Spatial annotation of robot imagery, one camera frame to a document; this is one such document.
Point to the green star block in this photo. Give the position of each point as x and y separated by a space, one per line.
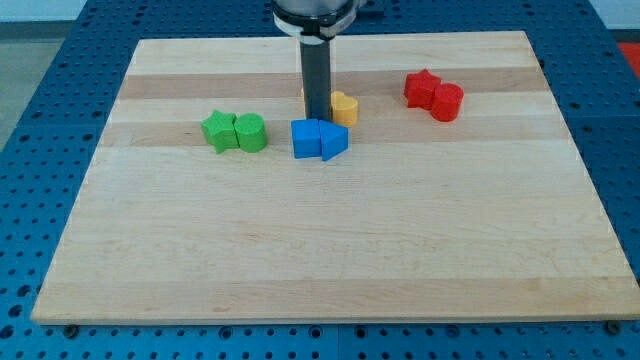
219 131

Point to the red star block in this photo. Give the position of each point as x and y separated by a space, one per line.
420 88

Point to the blue cube block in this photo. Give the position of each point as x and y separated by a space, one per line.
306 138

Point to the blue triangle block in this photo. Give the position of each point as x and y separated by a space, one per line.
334 139

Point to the yellow heart block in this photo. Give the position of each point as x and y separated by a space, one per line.
345 109

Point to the green cylinder block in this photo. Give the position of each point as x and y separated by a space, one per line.
251 132

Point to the light wooden board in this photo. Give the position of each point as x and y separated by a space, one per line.
491 217

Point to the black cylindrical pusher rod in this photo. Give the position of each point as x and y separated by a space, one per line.
316 74

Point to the red cylinder block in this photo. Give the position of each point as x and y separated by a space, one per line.
447 100

